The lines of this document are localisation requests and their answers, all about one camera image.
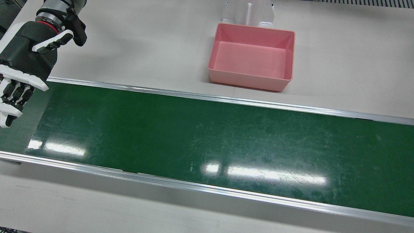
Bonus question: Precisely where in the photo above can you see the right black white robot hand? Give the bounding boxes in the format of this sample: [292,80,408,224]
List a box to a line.
[0,19,74,128]

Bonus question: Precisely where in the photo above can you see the pink plastic box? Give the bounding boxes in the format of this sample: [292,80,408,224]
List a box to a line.
[208,23,296,93]

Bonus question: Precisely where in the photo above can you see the green conveyor belt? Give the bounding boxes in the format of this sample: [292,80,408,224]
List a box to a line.
[0,77,414,227]

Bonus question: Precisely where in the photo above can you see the white plastic stand base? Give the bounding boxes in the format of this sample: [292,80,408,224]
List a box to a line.
[222,0,275,28]

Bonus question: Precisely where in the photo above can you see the metal ribbed grating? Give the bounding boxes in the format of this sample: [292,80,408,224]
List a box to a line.
[299,0,414,9]

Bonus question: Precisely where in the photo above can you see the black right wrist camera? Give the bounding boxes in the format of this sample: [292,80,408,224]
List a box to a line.
[63,8,87,46]

